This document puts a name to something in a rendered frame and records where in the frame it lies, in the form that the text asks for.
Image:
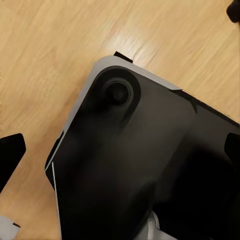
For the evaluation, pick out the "digital camera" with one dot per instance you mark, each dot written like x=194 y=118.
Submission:
x=234 y=11

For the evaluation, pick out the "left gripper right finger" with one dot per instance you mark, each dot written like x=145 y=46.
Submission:
x=232 y=149

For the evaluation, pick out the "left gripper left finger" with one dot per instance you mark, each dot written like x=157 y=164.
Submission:
x=12 y=149

